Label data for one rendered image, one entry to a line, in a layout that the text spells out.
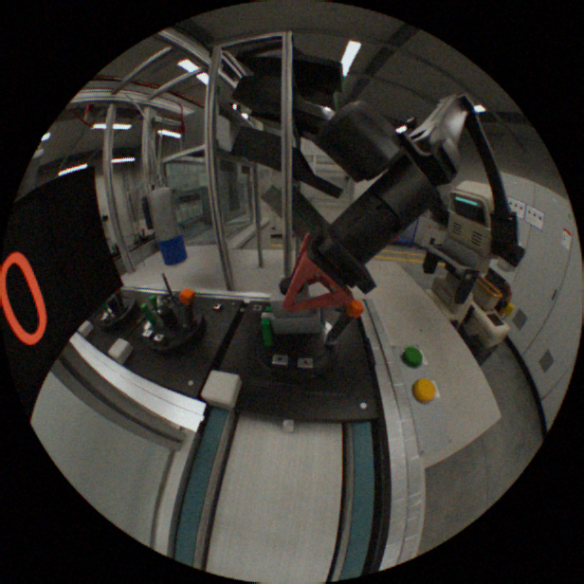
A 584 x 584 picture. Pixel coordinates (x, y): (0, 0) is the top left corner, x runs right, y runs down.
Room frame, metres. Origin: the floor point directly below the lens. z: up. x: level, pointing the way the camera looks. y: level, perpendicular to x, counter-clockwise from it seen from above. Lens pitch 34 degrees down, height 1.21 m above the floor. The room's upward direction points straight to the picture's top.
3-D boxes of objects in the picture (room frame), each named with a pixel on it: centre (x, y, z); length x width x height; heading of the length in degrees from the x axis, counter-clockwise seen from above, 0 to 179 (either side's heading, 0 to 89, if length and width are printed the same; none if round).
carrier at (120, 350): (0.20, 0.25, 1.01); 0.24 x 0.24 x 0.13; 84
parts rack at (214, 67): (0.55, 0.08, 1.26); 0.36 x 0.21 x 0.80; 174
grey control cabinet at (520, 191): (1.29, -3.31, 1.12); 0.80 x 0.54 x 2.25; 177
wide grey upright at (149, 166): (1.09, 0.99, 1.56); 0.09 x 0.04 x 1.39; 174
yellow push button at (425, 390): (0.07, -0.21, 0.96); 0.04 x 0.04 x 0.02
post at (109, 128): (0.73, 1.03, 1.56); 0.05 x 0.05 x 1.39; 84
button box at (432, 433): (0.07, -0.21, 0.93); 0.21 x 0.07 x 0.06; 174
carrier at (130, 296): (0.23, 0.49, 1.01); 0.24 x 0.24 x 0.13; 84
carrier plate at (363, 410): (0.18, -0.01, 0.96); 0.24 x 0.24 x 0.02; 84
